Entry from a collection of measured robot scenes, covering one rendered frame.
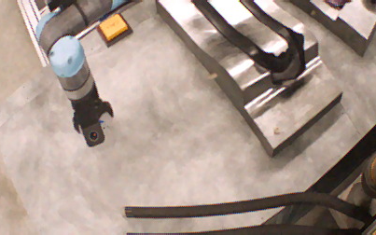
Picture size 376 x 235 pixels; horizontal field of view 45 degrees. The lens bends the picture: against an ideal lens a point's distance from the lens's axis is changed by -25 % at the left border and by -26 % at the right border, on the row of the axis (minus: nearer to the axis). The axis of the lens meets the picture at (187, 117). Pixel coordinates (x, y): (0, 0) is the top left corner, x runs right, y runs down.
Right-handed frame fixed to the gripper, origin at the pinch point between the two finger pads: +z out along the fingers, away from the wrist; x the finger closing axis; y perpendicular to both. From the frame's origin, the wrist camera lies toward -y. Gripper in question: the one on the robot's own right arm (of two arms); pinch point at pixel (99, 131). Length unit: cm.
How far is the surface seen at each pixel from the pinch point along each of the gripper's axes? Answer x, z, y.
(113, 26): -12.4, 0.9, 27.5
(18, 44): 37, 85, 111
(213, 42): -31.9, -4.3, 7.2
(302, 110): -44.4, -1.5, -16.1
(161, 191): -7.9, 4.5, -17.4
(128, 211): 1.4, 1.4, -20.2
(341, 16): -71, -6, 2
